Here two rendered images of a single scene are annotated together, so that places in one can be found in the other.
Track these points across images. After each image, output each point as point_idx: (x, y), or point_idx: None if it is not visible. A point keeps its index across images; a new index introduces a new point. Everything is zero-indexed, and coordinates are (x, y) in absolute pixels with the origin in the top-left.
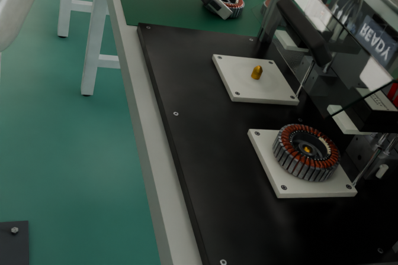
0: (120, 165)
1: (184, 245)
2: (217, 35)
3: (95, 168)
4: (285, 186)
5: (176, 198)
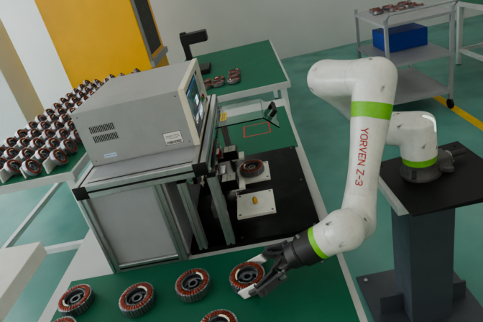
0: None
1: (300, 154)
2: (267, 233)
3: None
4: (264, 162)
5: (302, 162)
